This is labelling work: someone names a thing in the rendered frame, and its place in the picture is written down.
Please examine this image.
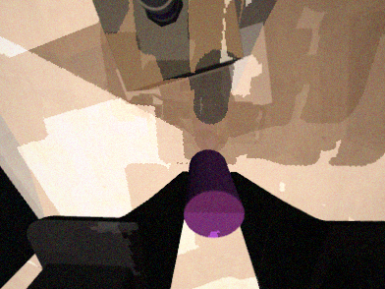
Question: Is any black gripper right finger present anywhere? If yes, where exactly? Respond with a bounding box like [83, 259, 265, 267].
[231, 172, 385, 289]

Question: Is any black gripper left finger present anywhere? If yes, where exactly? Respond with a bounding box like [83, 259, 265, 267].
[27, 171, 189, 289]

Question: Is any purple marker cap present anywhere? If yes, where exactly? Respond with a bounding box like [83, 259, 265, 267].
[184, 149, 245, 238]

